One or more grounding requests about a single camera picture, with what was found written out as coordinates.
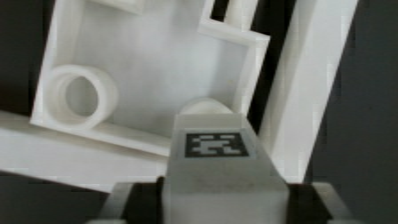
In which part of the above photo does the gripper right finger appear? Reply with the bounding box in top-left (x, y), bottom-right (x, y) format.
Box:
top-left (313, 182), bottom-right (356, 224)

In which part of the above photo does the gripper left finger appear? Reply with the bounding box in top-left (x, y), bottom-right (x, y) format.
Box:
top-left (86, 183), bottom-right (134, 224)

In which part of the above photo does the white chair leg with tag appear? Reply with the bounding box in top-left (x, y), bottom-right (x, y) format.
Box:
top-left (162, 98), bottom-right (290, 224)

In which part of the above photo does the white chair seat part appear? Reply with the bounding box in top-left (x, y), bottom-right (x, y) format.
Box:
top-left (31, 0), bottom-right (270, 156)

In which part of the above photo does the white front fence bar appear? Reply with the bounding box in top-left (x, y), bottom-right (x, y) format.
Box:
top-left (0, 110), bottom-right (167, 192)

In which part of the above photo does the white fence bar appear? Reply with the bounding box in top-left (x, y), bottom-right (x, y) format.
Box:
top-left (0, 110), bottom-right (167, 192)
top-left (260, 0), bottom-right (359, 183)

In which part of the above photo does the white right fence bar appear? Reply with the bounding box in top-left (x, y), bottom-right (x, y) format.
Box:
top-left (260, 0), bottom-right (359, 183)

